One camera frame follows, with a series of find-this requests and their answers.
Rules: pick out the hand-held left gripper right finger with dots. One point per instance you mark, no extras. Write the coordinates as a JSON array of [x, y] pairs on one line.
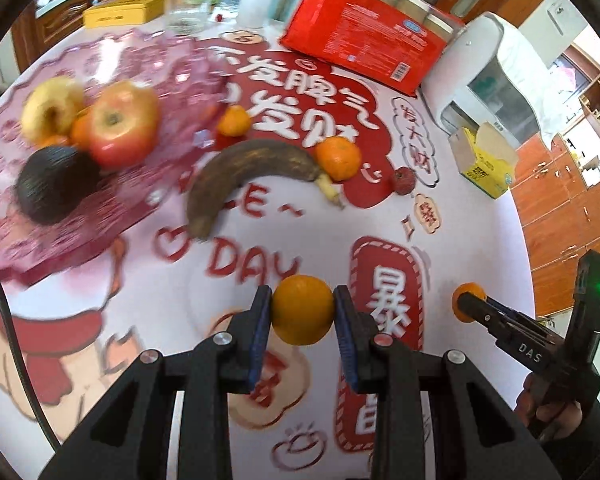
[[345, 342]]

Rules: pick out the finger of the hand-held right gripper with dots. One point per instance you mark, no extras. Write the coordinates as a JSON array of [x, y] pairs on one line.
[[485, 312]]

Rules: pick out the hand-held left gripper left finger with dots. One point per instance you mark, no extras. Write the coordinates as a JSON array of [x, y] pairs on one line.
[[261, 340]]

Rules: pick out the tangerine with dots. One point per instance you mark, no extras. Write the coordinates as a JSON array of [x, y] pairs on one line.
[[466, 288], [81, 133], [234, 121], [302, 312], [338, 158]]

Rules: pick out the pink glass fruit bowl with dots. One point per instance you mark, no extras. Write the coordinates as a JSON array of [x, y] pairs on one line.
[[130, 195]]

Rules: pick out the red apple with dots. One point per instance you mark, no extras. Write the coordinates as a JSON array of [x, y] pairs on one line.
[[122, 130]]

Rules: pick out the dark avocado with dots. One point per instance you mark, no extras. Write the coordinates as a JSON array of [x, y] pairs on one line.
[[55, 185]]

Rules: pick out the yellow apple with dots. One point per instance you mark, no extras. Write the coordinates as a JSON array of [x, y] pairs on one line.
[[50, 110]]

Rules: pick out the person's right forearm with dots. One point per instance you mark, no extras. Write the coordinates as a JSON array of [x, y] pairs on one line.
[[594, 427]]

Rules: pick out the person's right hand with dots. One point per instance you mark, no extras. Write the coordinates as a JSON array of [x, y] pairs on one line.
[[550, 412]]

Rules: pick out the tall wooden cabinet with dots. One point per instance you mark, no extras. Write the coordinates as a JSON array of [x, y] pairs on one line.
[[570, 200]]

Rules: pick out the yellow tissue box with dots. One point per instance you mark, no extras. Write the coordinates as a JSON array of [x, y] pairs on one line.
[[485, 170]]

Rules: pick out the red lychee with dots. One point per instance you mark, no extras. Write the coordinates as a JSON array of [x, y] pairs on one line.
[[403, 180]]

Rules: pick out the brown overripe banana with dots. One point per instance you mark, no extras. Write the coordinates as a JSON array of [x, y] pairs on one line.
[[250, 160]]

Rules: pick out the white countertop appliance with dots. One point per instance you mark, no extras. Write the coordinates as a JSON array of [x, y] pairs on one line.
[[460, 107]]

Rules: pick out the red jar package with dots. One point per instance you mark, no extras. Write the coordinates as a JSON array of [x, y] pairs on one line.
[[360, 25]]

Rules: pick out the clear drinking glass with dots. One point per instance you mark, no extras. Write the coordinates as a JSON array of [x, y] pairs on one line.
[[185, 15]]

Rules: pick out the yellow tin box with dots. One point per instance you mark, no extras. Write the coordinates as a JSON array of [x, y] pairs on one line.
[[122, 10]]

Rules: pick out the wooden kitchen counter cabinet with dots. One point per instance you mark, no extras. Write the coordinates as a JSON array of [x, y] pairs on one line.
[[65, 12]]

